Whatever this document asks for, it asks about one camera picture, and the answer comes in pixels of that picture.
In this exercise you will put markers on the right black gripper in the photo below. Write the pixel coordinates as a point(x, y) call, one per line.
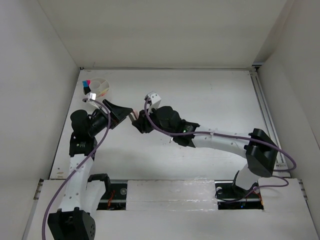
point(142, 123)

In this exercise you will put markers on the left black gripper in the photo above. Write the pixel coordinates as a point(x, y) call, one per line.
point(117, 113)

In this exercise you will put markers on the pink black highlighter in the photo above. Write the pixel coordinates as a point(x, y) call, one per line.
point(89, 89)

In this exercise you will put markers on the blue black highlighter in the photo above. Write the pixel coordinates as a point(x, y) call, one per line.
point(85, 83)

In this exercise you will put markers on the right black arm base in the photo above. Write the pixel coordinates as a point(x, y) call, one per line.
point(231, 197)

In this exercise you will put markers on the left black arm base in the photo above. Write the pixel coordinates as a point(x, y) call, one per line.
point(115, 196)

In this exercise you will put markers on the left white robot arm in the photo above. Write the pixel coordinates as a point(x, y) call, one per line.
point(74, 218)

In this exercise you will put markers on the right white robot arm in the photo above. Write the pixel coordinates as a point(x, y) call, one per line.
point(256, 147)

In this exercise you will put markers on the white round divided container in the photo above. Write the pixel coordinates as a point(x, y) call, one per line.
point(96, 84)

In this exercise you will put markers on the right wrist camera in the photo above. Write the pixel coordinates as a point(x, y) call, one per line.
point(153, 100)

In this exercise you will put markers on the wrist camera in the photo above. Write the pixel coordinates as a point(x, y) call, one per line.
point(90, 98)
point(153, 100)

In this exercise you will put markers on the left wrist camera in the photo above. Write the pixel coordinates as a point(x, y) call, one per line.
point(90, 98)

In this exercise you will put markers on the aluminium rail right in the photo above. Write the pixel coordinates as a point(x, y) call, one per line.
point(266, 115)

